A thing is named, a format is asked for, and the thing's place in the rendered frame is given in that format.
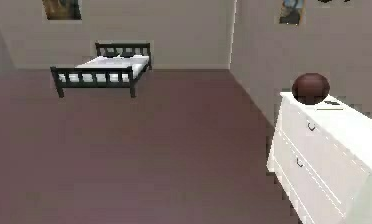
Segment black framed white bed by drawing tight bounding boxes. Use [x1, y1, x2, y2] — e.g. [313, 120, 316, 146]
[49, 41, 154, 99]

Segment dark brown ball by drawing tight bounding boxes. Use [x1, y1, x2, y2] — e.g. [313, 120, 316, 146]
[291, 72, 331, 106]

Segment blue and black framed picture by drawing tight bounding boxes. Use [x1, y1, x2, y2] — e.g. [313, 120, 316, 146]
[278, 0, 307, 26]

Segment white chest of drawers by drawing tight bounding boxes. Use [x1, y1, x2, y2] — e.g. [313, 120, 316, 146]
[266, 91, 372, 224]

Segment dark yellowish framed picture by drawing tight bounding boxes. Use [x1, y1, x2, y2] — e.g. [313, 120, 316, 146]
[41, 0, 83, 22]

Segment black wall object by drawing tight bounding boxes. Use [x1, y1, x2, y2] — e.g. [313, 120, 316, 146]
[316, 0, 353, 5]

